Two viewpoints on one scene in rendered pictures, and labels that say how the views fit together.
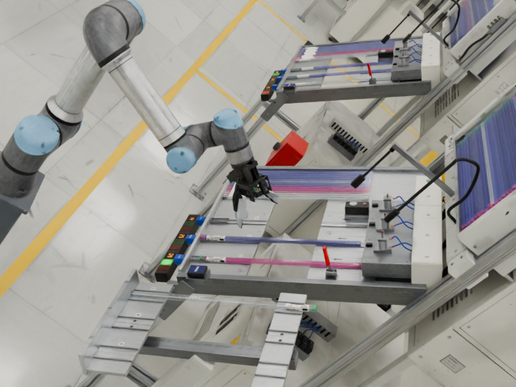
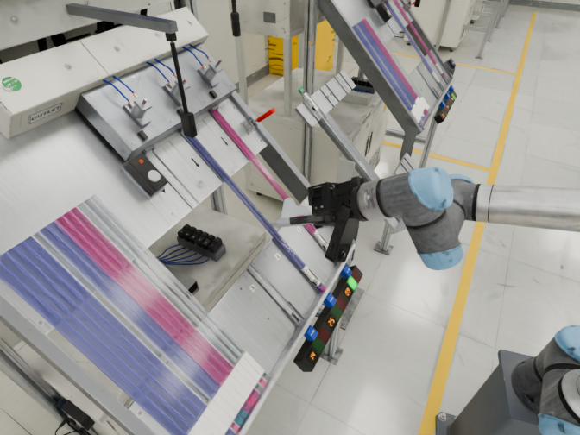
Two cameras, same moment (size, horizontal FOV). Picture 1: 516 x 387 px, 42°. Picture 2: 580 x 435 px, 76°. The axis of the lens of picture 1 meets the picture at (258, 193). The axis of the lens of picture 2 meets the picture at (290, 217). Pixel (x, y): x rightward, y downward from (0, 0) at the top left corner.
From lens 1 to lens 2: 231 cm
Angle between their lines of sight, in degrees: 98
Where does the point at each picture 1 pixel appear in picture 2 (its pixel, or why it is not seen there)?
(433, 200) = (74, 55)
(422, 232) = (156, 41)
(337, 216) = (164, 204)
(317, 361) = (167, 237)
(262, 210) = (237, 301)
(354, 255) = (205, 130)
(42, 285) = not seen: outside the picture
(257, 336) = (238, 248)
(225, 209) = (275, 343)
